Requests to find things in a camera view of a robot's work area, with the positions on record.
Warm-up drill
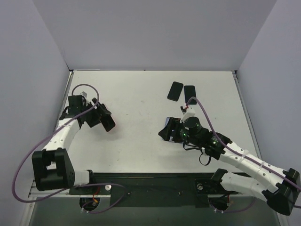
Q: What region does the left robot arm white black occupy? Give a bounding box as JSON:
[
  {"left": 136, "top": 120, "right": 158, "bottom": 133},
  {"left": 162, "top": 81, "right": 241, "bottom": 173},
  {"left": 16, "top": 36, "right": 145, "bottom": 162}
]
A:
[{"left": 32, "top": 95, "right": 116, "bottom": 194}]

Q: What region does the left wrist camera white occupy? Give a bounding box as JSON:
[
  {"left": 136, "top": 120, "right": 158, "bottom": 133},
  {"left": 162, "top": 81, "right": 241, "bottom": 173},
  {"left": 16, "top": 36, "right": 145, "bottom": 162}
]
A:
[{"left": 80, "top": 91, "right": 87, "bottom": 99}]

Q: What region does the lilac phone case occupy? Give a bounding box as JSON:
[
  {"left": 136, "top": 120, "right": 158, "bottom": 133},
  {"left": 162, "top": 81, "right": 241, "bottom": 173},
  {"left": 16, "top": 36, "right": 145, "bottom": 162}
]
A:
[{"left": 160, "top": 117, "right": 180, "bottom": 141}]

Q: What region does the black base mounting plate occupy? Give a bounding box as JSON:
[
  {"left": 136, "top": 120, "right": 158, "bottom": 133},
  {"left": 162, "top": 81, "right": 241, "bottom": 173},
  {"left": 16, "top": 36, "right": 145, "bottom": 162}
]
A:
[{"left": 70, "top": 173, "right": 230, "bottom": 208}]

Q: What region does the aluminium frame rail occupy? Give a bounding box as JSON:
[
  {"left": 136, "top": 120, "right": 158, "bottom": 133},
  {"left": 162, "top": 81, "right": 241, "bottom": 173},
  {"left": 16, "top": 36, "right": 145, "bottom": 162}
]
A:
[{"left": 28, "top": 179, "right": 70, "bottom": 198}]

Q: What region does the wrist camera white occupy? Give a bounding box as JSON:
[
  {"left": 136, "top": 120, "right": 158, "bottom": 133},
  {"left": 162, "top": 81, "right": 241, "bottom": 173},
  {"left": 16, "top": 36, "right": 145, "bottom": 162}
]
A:
[
  {"left": 80, "top": 91, "right": 87, "bottom": 99},
  {"left": 180, "top": 105, "right": 196, "bottom": 123}
]

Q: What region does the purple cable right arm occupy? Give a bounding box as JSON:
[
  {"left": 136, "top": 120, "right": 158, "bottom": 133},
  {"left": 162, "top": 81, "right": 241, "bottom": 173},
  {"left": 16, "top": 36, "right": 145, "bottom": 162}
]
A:
[{"left": 185, "top": 97, "right": 301, "bottom": 214}]

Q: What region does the blue phone black screen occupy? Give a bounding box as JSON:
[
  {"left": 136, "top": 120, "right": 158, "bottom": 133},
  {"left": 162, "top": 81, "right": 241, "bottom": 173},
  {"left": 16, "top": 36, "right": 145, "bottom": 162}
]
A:
[{"left": 184, "top": 85, "right": 197, "bottom": 104}]

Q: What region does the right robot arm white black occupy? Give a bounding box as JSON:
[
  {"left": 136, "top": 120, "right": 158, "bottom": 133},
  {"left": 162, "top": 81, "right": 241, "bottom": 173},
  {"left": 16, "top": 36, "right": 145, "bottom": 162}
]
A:
[{"left": 158, "top": 116, "right": 301, "bottom": 216}]

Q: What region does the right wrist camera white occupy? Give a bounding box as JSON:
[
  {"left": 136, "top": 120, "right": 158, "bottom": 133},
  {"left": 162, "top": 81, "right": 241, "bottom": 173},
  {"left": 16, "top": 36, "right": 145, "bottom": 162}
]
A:
[{"left": 180, "top": 105, "right": 196, "bottom": 123}]

